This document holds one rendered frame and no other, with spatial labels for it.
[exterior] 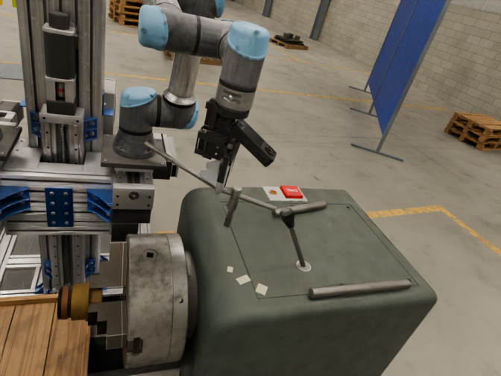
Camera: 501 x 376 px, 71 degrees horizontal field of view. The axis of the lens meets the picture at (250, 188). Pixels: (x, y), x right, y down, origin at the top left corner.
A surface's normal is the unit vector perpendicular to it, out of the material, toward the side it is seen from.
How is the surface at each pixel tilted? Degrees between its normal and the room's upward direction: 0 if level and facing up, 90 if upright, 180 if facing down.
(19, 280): 0
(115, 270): 50
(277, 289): 0
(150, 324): 62
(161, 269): 20
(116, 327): 10
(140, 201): 90
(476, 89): 90
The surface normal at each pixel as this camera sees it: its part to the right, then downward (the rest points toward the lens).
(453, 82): -0.88, 0.04
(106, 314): 0.18, -0.91
